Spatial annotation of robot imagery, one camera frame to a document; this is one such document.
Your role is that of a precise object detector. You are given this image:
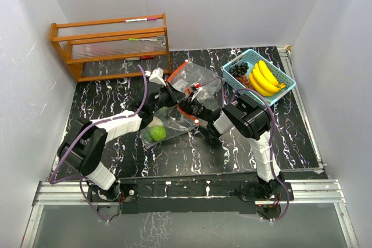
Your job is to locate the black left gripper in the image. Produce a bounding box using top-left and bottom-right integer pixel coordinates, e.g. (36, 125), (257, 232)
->
(151, 82), (187, 114)

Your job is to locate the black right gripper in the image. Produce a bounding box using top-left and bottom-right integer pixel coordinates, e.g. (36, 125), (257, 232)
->
(164, 92), (210, 123)

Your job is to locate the clear bag with green food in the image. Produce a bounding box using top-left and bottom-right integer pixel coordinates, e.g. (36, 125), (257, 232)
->
(140, 106), (200, 148)

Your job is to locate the clear zip bag red seal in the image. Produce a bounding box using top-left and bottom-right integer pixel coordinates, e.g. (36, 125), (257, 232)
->
(167, 60), (223, 102)

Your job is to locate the red fake grape bunch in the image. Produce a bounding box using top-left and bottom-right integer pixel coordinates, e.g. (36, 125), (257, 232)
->
(235, 75), (254, 89)

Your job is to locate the dark fake grape bunch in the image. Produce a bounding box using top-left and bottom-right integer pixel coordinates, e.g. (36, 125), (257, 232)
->
(228, 62), (249, 78)

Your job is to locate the yellow fake banana bunch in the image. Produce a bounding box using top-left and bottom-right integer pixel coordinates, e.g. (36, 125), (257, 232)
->
(248, 60), (286, 97)

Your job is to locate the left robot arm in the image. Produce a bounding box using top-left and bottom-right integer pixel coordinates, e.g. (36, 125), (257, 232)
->
(57, 82), (185, 201)

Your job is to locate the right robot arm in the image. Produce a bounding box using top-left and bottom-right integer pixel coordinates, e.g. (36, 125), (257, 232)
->
(179, 94), (290, 203)

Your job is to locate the white fake garlic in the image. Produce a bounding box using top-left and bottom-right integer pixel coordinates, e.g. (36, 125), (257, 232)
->
(149, 117), (163, 127)

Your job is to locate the orange wooden rack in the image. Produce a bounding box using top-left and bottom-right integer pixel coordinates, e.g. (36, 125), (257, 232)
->
(48, 13), (173, 82)

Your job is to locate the light blue plastic basket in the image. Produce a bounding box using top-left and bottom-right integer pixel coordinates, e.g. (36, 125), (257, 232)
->
(223, 49), (296, 106)

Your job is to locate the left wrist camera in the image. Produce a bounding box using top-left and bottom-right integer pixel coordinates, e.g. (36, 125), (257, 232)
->
(149, 67), (166, 86)

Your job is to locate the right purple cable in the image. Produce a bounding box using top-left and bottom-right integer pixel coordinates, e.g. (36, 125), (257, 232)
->
(200, 77), (291, 222)

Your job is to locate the purple cable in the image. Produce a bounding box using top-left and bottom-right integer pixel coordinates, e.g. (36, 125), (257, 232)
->
(48, 64), (152, 222)
(200, 77), (291, 222)

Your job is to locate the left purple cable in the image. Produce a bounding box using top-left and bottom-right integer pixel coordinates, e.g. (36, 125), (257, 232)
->
(48, 64), (152, 222)

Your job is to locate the aluminium frame rail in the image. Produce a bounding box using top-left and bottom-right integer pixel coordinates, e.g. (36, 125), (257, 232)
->
(33, 179), (346, 205)

